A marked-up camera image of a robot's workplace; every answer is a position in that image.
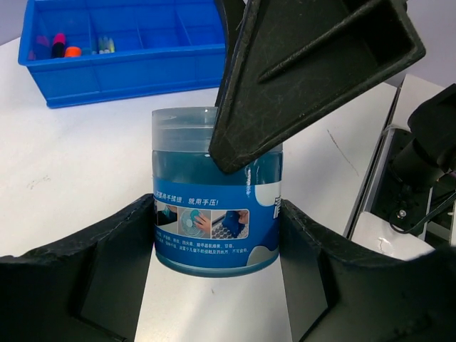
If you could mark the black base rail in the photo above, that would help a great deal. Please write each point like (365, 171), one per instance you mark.
(377, 149)

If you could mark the blue compartment tray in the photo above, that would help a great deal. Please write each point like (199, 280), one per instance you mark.
(160, 47)

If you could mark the blue jar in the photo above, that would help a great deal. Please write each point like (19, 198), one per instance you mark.
(209, 223)

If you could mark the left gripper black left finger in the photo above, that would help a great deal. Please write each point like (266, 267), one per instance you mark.
(87, 286)

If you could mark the orange tip black highlighter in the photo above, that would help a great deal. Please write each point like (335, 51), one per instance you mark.
(72, 52)

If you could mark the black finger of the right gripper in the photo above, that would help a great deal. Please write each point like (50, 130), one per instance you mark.
(290, 63)

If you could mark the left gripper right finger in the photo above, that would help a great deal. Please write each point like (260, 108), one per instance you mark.
(337, 290)

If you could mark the blue thin pen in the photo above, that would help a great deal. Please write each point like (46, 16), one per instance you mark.
(101, 45)

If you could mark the pink cap black highlighter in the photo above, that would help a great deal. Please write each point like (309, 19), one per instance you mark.
(59, 46)

